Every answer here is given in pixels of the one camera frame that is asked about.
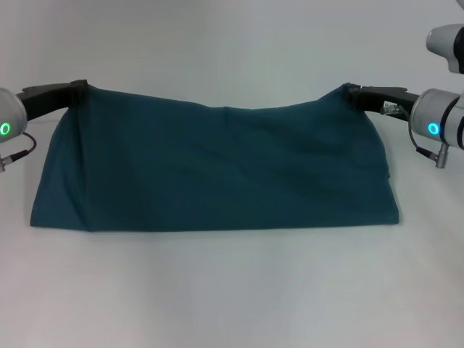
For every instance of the teal FREE print T-shirt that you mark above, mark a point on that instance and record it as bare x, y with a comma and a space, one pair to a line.
217, 163

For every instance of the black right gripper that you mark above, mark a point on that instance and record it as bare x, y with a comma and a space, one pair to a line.
388, 101

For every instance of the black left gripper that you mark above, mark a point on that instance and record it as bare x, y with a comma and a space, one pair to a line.
43, 99

